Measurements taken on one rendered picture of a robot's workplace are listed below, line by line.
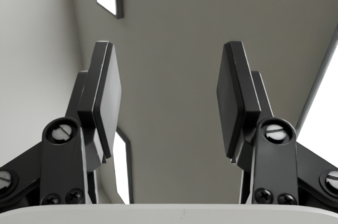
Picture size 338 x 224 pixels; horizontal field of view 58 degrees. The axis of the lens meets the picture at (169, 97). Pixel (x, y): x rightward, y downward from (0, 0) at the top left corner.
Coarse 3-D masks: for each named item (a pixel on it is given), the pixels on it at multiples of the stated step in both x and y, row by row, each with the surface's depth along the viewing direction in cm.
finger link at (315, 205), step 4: (304, 192) 10; (308, 192) 9; (304, 196) 10; (308, 196) 9; (312, 196) 9; (304, 200) 10; (308, 200) 9; (312, 200) 9; (316, 200) 9; (304, 204) 10; (308, 204) 9; (312, 204) 9; (316, 204) 9; (320, 204) 9; (324, 204) 9; (320, 208) 9; (324, 208) 9; (328, 208) 9; (332, 208) 9; (336, 208) 9; (336, 212) 9
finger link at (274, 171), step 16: (272, 128) 10; (288, 128) 10; (256, 144) 9; (272, 144) 9; (288, 144) 9; (256, 160) 9; (272, 160) 9; (288, 160) 9; (256, 176) 8; (272, 176) 8; (288, 176) 8; (240, 192) 11; (256, 192) 8; (272, 192) 8; (288, 192) 8
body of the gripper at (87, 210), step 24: (0, 216) 7; (24, 216) 7; (48, 216) 7; (72, 216) 7; (96, 216) 7; (120, 216) 7; (144, 216) 7; (168, 216) 7; (192, 216) 7; (216, 216) 7; (240, 216) 7; (264, 216) 7; (288, 216) 7; (312, 216) 7; (336, 216) 7
